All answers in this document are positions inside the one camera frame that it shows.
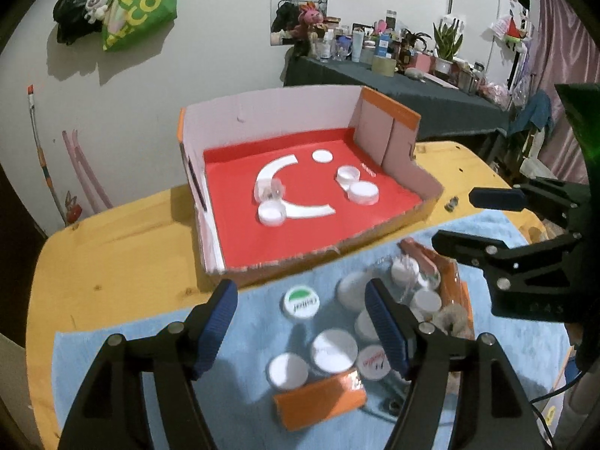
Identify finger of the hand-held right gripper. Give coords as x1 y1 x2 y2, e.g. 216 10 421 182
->
469 178 587 233
431 229 587 291

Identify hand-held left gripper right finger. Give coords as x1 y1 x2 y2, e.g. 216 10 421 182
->
364 278 547 450

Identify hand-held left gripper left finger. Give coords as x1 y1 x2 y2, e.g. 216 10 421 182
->
58 279 240 450

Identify narrow orange packet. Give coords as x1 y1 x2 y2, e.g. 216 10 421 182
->
436 255 472 310

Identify pile of plain white lids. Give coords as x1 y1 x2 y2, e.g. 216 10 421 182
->
267 255 444 392

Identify cream lace trim bundle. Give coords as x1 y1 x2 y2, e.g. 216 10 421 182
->
431 304 473 339

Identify orange cardboard box red inside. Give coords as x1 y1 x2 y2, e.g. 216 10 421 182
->
178 85 444 287

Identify orange packet of silver bells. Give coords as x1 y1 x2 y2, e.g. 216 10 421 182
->
273 368 410 432

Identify large white round lid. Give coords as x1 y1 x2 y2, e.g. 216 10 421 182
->
347 181 380 206

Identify white screw cap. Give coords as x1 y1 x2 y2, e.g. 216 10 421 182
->
336 165 362 188

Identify small clear jar white cap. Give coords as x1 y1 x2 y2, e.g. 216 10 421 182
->
255 177 286 202

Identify white lid red logo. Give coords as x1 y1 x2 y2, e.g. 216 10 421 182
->
357 344 392 381

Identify light blue towel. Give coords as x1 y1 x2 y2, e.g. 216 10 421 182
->
54 208 570 450

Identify pink plastic clothespin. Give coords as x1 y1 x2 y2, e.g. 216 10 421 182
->
398 238 441 275

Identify white lid green logo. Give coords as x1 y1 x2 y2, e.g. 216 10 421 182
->
282 286 320 320

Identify blue cloth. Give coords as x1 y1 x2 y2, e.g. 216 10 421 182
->
511 89 554 141

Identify pink curtain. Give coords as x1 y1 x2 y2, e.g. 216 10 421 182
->
539 0 600 183

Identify dark side table with bottles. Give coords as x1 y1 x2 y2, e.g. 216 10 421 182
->
283 54 521 151

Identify potted green plant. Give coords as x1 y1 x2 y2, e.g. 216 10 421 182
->
431 16 465 73

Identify watermelon plush toy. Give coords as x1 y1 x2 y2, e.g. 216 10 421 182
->
491 14 530 52

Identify beige tape roll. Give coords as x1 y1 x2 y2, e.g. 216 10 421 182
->
372 55 397 77

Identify white refrigerator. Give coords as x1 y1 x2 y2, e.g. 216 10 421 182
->
450 0 516 85

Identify row of cosmetic bottles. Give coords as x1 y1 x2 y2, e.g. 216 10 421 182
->
309 9 423 64

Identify pink bunny plush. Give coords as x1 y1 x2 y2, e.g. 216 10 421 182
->
300 2 326 38

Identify green shopping bag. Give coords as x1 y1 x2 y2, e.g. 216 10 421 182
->
102 0 179 52

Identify small white plush toy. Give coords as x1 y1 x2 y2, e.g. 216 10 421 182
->
84 0 110 22

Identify black hanging bag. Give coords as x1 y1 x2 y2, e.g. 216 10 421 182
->
52 0 118 45

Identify black cable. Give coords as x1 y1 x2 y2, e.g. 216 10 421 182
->
529 368 587 437

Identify white orange broom handle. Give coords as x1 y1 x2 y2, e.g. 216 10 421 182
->
27 85 66 226

